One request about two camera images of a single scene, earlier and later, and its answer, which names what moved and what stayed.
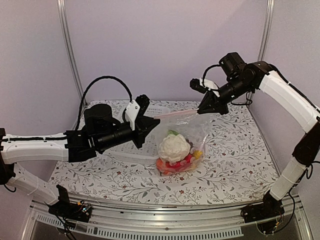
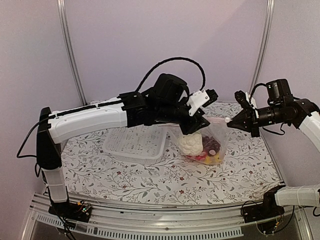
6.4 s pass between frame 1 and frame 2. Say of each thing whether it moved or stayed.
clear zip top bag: moved
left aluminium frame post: stayed
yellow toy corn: moved
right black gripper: moved
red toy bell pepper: moved
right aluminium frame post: stayed
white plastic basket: stayed
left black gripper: moved
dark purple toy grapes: moved
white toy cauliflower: moved
